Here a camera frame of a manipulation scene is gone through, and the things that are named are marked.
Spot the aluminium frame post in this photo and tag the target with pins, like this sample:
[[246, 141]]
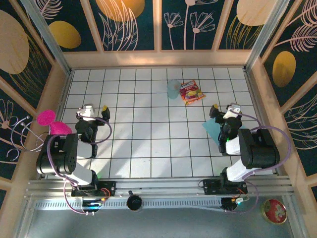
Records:
[[262, 37], [49, 42]]

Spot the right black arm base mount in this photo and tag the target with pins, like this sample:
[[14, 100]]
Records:
[[210, 186]]

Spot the small black controller board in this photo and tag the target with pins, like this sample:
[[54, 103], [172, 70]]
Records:
[[229, 204], [91, 205]]

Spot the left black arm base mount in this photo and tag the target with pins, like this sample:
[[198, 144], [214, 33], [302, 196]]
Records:
[[106, 188]]

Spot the light blue paper sheet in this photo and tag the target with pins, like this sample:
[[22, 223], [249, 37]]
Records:
[[210, 126]]

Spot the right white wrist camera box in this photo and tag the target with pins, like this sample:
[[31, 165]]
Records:
[[232, 112]]

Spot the round red tin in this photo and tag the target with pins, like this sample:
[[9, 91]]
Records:
[[274, 211]]

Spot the pink fuzzy ball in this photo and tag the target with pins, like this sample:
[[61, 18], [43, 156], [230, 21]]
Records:
[[60, 129], [46, 117]]

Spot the red orange snack bag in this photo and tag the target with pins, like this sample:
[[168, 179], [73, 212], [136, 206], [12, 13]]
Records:
[[192, 93]]

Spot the translucent blue plastic cup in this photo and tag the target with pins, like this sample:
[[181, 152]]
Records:
[[173, 90]]

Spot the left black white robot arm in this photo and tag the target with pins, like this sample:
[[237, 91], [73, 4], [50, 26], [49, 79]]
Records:
[[81, 173]]

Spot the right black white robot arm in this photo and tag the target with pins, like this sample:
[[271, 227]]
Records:
[[260, 151]]

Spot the aluminium mounting rail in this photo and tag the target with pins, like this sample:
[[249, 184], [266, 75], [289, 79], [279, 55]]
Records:
[[161, 184]]

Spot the black round knob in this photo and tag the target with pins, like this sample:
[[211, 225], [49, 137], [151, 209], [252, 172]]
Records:
[[134, 202]]

